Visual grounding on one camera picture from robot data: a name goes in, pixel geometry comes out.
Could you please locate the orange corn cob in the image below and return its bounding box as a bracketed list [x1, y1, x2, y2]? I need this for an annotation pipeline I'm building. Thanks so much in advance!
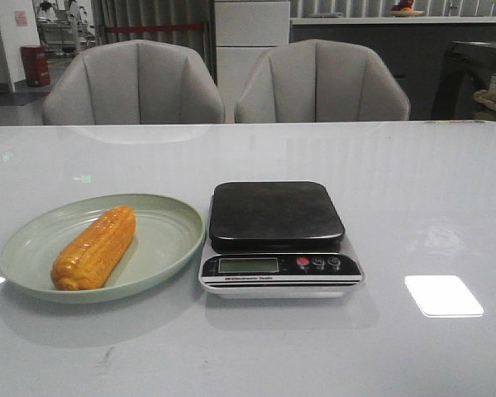
[50, 206, 136, 291]

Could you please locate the digital kitchen scale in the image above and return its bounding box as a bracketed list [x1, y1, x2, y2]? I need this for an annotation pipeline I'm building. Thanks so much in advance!
[198, 181, 365, 299]

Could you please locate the right grey upholstered chair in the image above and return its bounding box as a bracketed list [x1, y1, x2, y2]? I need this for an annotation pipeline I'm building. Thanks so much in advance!
[235, 39, 411, 123]

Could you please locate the grey upholstered chair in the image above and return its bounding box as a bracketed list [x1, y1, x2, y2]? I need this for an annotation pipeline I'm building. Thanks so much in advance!
[235, 39, 411, 123]
[42, 40, 225, 125]

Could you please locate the light green plate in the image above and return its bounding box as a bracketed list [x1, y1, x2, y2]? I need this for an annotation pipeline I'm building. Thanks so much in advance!
[0, 194, 205, 304]

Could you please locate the left grey upholstered chair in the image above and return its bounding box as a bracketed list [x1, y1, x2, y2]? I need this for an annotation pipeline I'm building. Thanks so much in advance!
[42, 40, 225, 125]

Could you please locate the white cabinet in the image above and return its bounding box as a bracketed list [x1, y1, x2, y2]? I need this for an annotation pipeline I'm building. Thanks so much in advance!
[214, 1, 290, 123]

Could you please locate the dark grey counter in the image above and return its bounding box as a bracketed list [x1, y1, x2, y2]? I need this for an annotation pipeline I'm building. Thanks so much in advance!
[290, 17, 496, 120]

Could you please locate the fruit bowl on counter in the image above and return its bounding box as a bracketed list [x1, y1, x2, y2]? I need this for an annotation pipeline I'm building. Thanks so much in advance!
[388, 0, 425, 17]

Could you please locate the dark side table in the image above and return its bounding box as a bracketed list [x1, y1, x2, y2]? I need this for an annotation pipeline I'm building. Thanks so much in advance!
[432, 41, 496, 120]

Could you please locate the red trash bin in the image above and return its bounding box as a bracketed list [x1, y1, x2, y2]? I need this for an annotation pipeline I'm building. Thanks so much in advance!
[21, 45, 50, 87]

